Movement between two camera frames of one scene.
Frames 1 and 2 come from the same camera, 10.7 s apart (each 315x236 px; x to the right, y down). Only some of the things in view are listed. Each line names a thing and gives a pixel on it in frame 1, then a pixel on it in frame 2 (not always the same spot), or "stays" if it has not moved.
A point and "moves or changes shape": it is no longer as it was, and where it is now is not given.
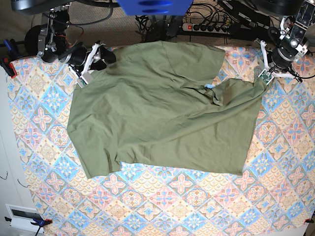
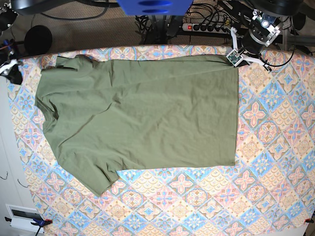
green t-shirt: (155, 105) moves or changes shape
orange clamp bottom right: (309, 221) stays
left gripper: (80, 60) -> (15, 75)
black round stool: (31, 39) stays
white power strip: (204, 28) stays
